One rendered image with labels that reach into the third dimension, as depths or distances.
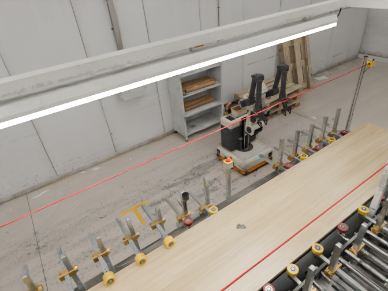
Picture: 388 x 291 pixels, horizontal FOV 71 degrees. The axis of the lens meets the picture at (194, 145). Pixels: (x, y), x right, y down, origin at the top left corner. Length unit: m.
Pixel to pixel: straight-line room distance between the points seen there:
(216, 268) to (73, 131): 3.26
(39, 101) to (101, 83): 0.26
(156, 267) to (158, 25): 3.62
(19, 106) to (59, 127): 3.37
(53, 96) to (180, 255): 1.53
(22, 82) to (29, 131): 3.35
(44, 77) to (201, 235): 1.68
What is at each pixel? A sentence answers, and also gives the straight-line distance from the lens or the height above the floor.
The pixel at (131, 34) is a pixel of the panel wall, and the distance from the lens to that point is 4.57.
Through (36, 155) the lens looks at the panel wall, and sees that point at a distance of 4.75.
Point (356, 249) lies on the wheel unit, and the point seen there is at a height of 0.84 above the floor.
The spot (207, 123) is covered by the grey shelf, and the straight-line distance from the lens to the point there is 5.34.
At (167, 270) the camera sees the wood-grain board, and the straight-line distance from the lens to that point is 2.23.
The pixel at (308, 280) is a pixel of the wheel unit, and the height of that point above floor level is 1.02.
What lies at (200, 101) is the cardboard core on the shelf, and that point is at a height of 0.59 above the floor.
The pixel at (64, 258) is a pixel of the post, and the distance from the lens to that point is 2.27.
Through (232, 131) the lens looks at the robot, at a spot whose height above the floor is 0.66.
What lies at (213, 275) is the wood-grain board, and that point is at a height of 0.90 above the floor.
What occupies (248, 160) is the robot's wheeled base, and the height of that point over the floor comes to 0.28.
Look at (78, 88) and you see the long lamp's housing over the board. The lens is 1.27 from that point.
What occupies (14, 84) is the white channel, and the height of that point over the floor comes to 2.45.
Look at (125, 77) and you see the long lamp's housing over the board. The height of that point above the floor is 2.36.
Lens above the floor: 2.77
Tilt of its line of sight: 34 degrees down
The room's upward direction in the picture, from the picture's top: 6 degrees counter-clockwise
